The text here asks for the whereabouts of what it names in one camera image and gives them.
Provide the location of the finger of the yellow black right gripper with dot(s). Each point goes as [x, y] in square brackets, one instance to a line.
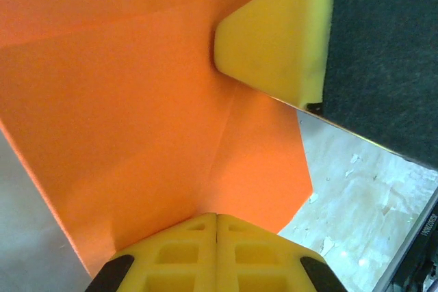
[273, 39]

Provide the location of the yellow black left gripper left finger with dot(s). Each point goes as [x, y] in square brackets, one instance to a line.
[178, 254]

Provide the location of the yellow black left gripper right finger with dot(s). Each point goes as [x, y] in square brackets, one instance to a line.
[260, 258]

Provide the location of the orange paper sheet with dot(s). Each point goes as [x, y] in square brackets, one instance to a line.
[119, 117]

